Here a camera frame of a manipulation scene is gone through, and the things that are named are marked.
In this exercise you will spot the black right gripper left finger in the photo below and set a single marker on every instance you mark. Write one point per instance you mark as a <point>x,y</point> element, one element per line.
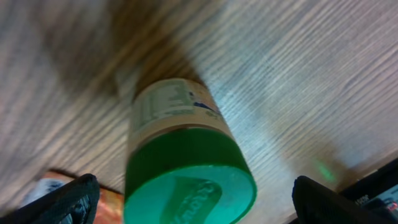
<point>75,203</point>

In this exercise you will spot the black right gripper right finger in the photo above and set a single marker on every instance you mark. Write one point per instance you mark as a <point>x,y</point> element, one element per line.
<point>316,204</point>

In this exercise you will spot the orange Kleenex tissue pack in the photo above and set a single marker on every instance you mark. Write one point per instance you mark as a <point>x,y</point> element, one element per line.
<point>109,207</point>

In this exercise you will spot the green lid jar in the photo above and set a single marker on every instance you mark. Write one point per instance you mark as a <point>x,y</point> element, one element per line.
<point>183,164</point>

